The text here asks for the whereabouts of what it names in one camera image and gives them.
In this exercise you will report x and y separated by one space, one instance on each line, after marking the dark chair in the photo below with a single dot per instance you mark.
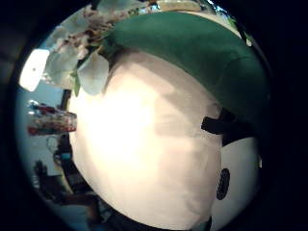
61 186

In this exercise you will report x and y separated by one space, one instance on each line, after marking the white artificial flower bunch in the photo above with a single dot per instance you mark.
80 54

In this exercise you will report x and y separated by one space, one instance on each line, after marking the green cloth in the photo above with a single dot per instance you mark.
192 54

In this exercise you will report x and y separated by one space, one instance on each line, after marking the bright window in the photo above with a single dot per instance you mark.
33 69

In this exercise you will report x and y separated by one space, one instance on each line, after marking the white round container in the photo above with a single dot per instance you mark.
240 173

